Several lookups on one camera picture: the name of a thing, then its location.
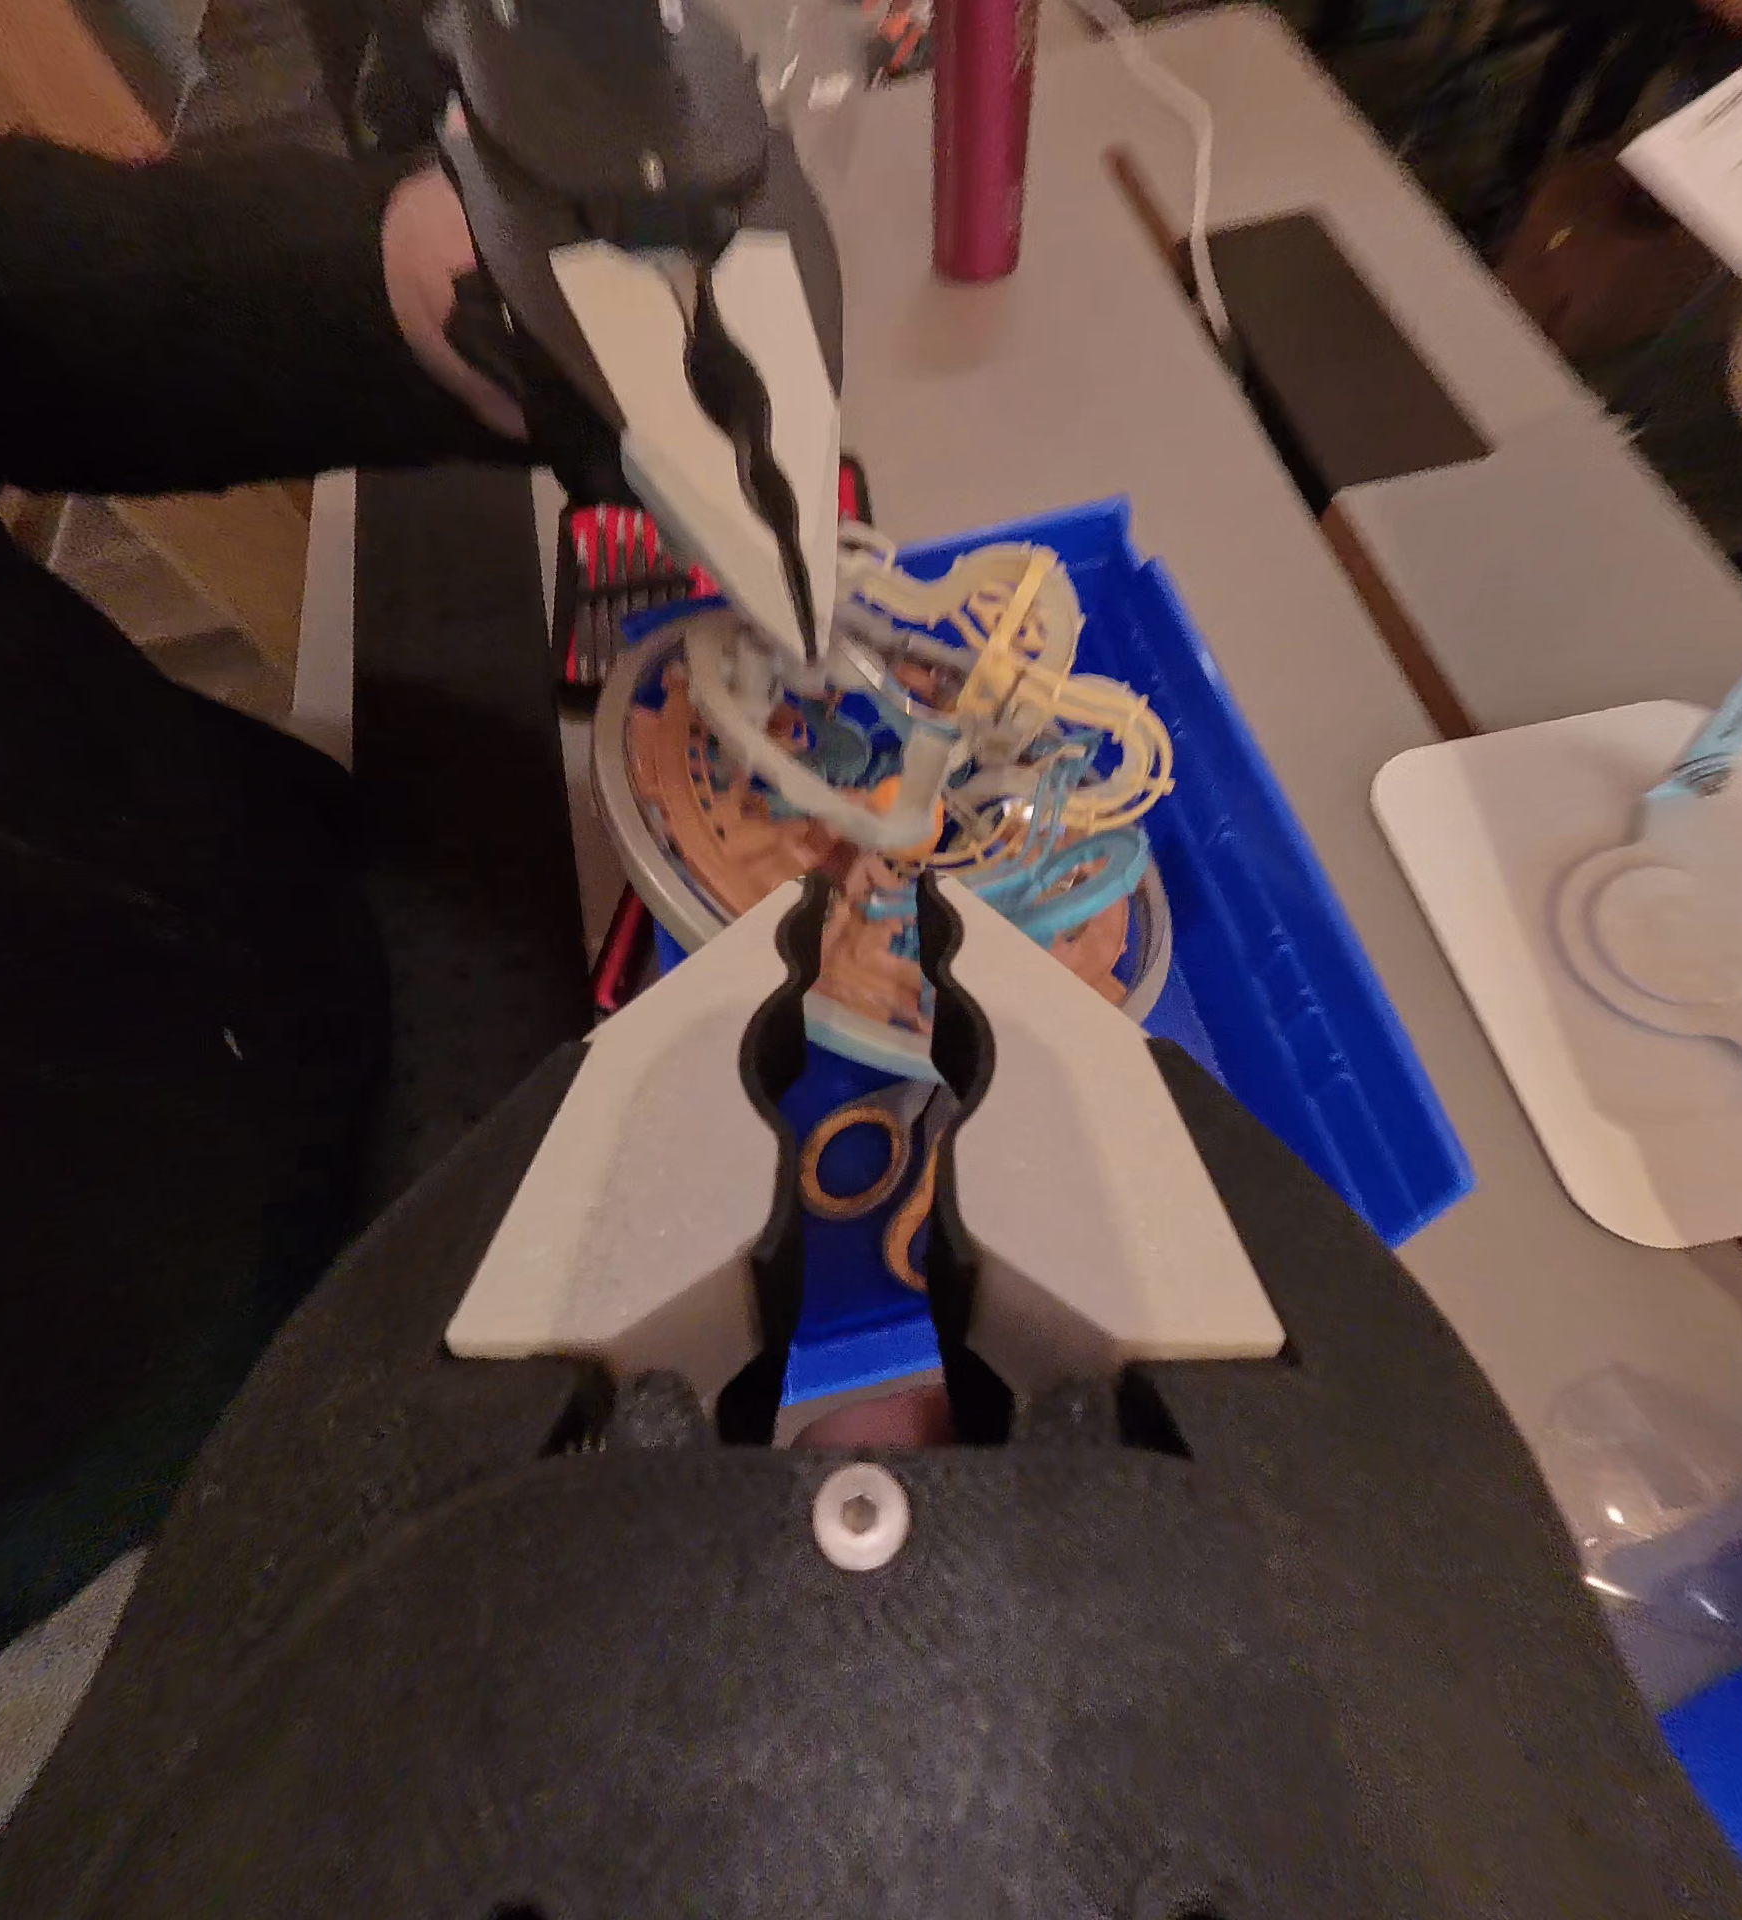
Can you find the black desk mat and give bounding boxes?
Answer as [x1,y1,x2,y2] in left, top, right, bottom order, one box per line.
[1187,211,1492,500]

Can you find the plastic ball maze puzzle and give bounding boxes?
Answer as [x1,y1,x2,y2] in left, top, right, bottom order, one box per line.
[592,525,1180,1074]

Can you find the person's left hand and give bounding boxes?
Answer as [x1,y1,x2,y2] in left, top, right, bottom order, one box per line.
[380,165,529,440]

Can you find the clear plastic dome half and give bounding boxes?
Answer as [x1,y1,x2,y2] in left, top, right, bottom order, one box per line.
[1538,1356,1742,1703]

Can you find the grey orange handled scissors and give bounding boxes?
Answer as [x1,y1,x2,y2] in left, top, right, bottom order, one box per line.
[797,1102,951,1294]

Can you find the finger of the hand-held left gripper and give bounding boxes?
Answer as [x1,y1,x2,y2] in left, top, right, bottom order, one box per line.
[711,228,851,662]
[547,240,822,662]

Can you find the white cable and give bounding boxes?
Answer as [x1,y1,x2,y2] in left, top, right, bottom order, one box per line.
[1081,0,1237,350]

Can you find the red black tool kit case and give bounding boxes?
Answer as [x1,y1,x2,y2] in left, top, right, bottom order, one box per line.
[557,458,875,1026]

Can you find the person's black clothing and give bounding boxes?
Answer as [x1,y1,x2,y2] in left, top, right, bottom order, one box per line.
[0,406,396,1698]

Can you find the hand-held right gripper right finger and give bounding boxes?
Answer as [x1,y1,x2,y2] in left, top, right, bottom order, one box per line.
[915,875,1286,1446]

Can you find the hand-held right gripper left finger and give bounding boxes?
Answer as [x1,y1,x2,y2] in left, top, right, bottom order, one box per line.
[443,878,817,1446]

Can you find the person's left forearm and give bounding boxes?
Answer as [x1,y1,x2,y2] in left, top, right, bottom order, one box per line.
[0,96,513,500]

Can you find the black dotted wrist rest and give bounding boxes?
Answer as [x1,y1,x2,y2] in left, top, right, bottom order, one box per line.
[353,466,596,1145]

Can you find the pink metal bottle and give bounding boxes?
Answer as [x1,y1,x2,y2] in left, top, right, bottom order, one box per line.
[932,0,1041,285]

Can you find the small blue plastic bin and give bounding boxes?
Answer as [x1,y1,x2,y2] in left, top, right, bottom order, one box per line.
[616,495,1476,1404]

